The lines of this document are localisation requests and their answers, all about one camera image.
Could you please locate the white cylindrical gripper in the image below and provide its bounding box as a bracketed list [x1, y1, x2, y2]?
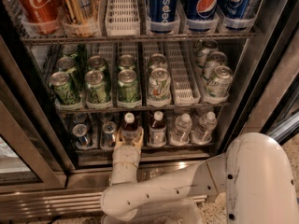
[110, 126, 144, 185]

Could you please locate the brown drink bottle white cap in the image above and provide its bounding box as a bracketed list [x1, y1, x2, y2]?
[121, 112, 139, 145]

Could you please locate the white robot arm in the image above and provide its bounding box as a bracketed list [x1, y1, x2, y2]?
[100, 133, 299, 224]

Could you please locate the clear water bottle left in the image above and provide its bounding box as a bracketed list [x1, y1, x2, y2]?
[170, 113, 192, 146]

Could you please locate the clear water bottle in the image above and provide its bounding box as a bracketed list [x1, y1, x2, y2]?
[192, 111, 217, 145]
[170, 113, 192, 146]

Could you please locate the clear water bottle right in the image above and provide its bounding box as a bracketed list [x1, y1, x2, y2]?
[192, 111, 217, 145]

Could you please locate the empty white shelf tray middle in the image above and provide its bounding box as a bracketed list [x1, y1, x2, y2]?
[164, 42, 201, 105]

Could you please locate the empty white shelf tray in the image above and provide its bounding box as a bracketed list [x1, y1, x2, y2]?
[164, 42, 201, 105]
[105, 0, 140, 36]

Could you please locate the steel fridge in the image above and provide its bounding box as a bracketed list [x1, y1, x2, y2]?
[0, 0, 298, 221]

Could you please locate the empty white shelf tray top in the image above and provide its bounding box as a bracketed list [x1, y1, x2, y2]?
[105, 0, 140, 36]

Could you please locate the blue silver can front right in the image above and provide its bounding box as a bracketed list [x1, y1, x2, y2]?
[100, 121, 118, 150]

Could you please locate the blue silver can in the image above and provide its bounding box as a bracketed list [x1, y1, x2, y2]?
[100, 121, 118, 150]
[72, 123, 92, 149]

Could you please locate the blue silver can front left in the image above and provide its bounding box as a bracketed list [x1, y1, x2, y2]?
[72, 123, 92, 149]

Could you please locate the white green can front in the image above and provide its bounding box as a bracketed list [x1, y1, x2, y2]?
[148, 67, 171, 107]

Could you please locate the white green can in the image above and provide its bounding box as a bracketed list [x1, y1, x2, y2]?
[148, 67, 171, 107]
[148, 53, 168, 73]

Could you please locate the white green can rear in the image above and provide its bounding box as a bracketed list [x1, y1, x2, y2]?
[148, 53, 168, 73]

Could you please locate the green can front far left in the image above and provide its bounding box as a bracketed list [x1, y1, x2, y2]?
[50, 72, 80, 105]

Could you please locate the green can middle far left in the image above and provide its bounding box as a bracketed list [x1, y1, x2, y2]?
[55, 56, 83, 91]

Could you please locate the white can front right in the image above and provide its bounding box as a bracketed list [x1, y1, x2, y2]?
[205, 65, 233, 98]

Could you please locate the green can rear far left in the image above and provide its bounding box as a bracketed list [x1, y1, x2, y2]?
[61, 44, 86, 65]

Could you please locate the white can middle right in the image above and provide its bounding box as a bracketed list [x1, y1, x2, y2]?
[202, 51, 227, 82]

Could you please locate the white can rear right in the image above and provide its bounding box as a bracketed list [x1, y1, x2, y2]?
[192, 39, 218, 68]

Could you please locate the blue pepsi can left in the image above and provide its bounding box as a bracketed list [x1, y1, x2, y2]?
[148, 0, 177, 34]

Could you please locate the blue pepsi can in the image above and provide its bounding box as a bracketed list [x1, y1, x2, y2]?
[148, 0, 177, 34]
[186, 0, 218, 32]
[219, 0, 262, 31]

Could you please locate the gold soda can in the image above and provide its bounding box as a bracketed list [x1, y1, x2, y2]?
[63, 0, 96, 37]

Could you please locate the blue pepsi can middle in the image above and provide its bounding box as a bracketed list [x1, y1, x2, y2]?
[186, 0, 218, 32]

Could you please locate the red coca-cola can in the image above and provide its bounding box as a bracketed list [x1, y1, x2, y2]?
[18, 0, 59, 35]

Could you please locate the blue pepsi can right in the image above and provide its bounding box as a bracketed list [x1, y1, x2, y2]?
[219, 0, 262, 31]

